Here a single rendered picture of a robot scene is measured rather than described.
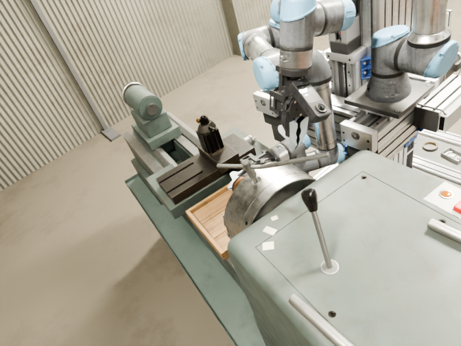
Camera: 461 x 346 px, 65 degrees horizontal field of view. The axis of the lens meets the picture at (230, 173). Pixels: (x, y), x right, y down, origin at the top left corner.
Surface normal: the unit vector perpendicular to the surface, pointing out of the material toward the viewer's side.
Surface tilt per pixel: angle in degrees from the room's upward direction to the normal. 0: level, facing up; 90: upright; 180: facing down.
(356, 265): 0
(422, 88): 0
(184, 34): 90
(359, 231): 0
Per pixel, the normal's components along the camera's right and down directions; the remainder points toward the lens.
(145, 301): -0.25, -0.74
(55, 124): 0.61, 0.37
